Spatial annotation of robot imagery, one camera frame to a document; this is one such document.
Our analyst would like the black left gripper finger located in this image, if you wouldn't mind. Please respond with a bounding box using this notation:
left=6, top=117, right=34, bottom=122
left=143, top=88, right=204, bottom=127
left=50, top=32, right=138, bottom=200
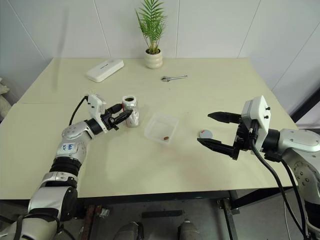
left=115, top=111, right=132, bottom=125
left=107, top=103, right=124, bottom=115

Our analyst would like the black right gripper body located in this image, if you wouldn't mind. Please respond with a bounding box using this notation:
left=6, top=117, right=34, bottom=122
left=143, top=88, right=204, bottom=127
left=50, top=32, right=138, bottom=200
left=231, top=119, right=260, bottom=161

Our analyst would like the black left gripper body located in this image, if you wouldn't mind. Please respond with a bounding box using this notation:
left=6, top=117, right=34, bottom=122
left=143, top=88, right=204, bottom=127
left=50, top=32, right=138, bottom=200
left=101, top=109, right=121, bottom=131

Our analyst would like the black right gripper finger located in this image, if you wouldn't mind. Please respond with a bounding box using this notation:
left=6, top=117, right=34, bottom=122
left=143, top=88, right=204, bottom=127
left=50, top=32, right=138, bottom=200
left=196, top=138, right=236, bottom=157
left=207, top=111, right=243, bottom=125

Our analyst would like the silver red can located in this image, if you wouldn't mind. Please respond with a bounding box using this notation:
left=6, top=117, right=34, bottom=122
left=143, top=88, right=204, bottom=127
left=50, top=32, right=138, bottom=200
left=121, top=95, right=140, bottom=128

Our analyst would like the small round grey disc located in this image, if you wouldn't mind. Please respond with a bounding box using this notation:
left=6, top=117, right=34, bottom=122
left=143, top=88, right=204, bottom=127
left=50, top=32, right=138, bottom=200
left=197, top=129, right=214, bottom=140

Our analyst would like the clear plastic container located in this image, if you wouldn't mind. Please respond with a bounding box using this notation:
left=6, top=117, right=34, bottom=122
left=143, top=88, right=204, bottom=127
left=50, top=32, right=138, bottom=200
left=143, top=112, right=180, bottom=145

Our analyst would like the white rectangular case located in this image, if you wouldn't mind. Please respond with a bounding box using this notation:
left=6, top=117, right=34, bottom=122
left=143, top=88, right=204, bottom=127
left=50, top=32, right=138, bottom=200
left=86, top=59, right=125, bottom=83

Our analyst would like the green plant in white pot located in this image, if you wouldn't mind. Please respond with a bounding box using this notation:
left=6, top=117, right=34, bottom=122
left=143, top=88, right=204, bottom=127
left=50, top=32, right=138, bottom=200
left=135, top=0, right=168, bottom=70

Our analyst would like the silver adjustable wrench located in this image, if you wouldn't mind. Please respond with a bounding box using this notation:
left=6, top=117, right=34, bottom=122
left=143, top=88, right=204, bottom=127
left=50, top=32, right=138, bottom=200
left=160, top=74, right=188, bottom=82

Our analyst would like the black flat bar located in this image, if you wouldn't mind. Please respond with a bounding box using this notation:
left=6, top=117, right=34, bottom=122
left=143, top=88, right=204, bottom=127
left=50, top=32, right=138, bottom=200
left=141, top=210, right=184, bottom=219

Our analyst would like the dark rounded shape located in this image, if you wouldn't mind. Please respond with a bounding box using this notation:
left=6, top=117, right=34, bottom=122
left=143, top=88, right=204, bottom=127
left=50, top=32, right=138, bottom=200
left=113, top=221, right=143, bottom=240
left=177, top=219, right=201, bottom=240

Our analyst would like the beige sack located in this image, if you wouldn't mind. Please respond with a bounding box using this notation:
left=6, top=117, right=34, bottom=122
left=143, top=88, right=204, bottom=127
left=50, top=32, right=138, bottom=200
left=0, top=76, right=12, bottom=121

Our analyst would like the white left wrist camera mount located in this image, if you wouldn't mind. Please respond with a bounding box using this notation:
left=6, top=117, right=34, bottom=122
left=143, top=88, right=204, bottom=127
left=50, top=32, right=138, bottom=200
left=87, top=94, right=108, bottom=133

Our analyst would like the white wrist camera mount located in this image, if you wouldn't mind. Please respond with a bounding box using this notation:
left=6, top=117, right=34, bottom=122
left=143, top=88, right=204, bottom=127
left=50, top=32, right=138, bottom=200
left=87, top=94, right=108, bottom=133
left=241, top=95, right=272, bottom=152

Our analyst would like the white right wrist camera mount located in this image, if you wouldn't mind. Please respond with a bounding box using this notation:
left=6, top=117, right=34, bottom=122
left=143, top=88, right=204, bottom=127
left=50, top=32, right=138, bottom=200
left=241, top=95, right=272, bottom=152

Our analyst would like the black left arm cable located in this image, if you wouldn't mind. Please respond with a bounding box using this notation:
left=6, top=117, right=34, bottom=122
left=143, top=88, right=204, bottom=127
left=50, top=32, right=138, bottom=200
left=69, top=96, right=90, bottom=126

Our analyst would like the black metal table frame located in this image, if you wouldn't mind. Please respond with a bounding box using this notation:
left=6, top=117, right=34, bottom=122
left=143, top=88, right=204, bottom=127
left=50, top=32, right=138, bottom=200
left=0, top=189, right=301, bottom=240

